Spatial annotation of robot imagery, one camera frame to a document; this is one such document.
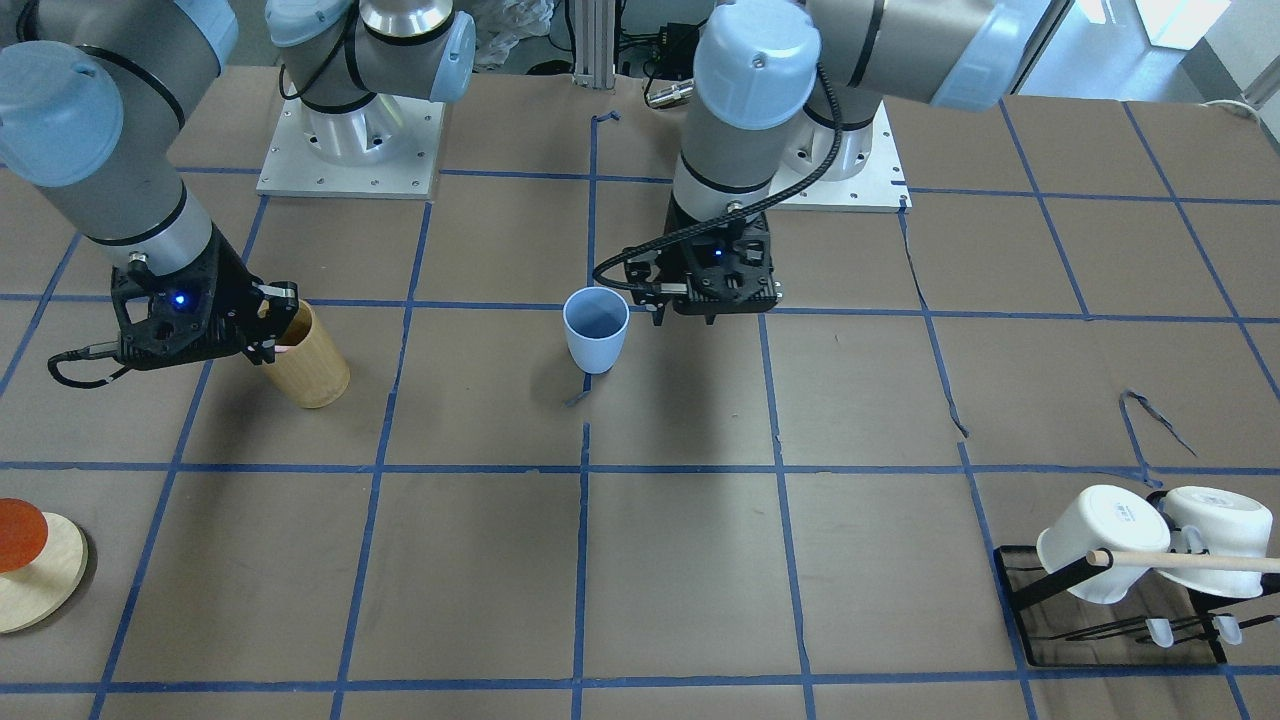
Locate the white mug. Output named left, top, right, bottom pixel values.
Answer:
left=1036, top=484, right=1171, bottom=573
left=1157, top=486, right=1274, bottom=600

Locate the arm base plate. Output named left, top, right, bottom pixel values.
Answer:
left=769, top=102, right=913, bottom=213
left=257, top=94, right=448, bottom=201

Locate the light blue plastic cup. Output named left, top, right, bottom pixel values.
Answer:
left=562, top=286, right=630, bottom=375

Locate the black wire mug rack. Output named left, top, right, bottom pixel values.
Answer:
left=993, top=488, right=1277, bottom=667

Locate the white mug near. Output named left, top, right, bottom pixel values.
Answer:
left=1036, top=484, right=1171, bottom=573

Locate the bamboo chopstick holder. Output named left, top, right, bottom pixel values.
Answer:
left=260, top=300, right=351, bottom=409

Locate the white mug far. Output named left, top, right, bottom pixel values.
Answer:
left=1157, top=486, right=1274, bottom=600

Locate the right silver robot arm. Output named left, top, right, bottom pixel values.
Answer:
left=3, top=1, right=477, bottom=388

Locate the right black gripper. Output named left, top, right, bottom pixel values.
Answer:
left=111, top=234, right=300, bottom=372

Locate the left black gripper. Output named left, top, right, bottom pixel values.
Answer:
left=625, top=213, right=782, bottom=325

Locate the aluminium frame post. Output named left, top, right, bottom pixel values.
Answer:
left=567, top=1, right=620, bottom=92

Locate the orange cup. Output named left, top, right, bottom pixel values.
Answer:
left=1, top=498, right=49, bottom=574

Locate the wooden mug tree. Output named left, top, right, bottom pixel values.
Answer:
left=1, top=512, right=90, bottom=634

